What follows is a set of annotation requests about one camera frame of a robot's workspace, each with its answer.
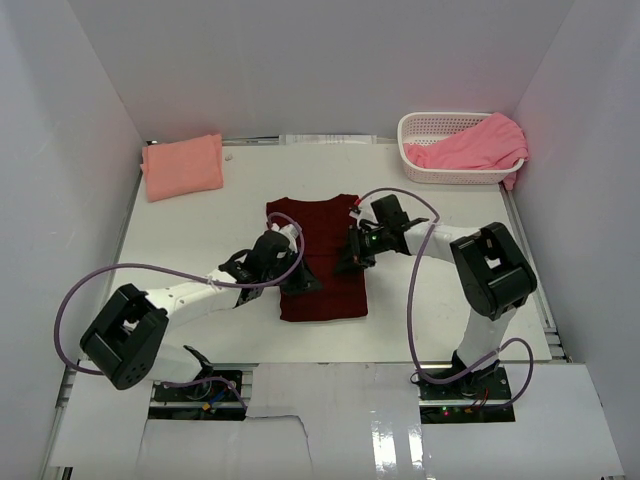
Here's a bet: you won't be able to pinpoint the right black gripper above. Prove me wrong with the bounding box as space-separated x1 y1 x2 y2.
332 225 389 275

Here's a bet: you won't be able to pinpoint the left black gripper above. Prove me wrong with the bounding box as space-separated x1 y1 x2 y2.
263 247 322 296

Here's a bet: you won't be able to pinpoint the dark red t shirt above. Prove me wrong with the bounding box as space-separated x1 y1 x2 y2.
266 194 368 323

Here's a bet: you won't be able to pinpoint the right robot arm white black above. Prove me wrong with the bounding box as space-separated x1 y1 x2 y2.
335 195 537 399

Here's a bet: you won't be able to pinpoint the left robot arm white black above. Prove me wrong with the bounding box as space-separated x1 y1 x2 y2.
80 225 322 399

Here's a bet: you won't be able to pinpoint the white paper sheets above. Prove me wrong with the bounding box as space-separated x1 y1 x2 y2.
278 134 377 146

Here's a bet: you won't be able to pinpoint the white plastic basket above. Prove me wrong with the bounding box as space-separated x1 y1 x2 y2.
397 111 525 185

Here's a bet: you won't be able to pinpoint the folded salmon pink t shirt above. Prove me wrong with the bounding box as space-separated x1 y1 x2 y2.
141 134 224 202

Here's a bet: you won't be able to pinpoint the pink t shirt in basket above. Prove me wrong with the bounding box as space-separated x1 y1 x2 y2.
403 111 530 191

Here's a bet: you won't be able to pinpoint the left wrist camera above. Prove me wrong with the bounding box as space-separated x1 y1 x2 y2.
270 223 300 250

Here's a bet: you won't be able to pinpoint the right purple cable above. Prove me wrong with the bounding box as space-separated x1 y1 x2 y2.
357 187 535 409

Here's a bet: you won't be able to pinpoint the purple cable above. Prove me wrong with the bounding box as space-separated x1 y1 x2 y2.
357 187 535 409
54 212 306 409

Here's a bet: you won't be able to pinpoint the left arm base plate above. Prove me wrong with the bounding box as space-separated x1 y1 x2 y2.
148 369 246 421

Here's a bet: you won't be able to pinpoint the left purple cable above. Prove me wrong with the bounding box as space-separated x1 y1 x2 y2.
54 212 306 409

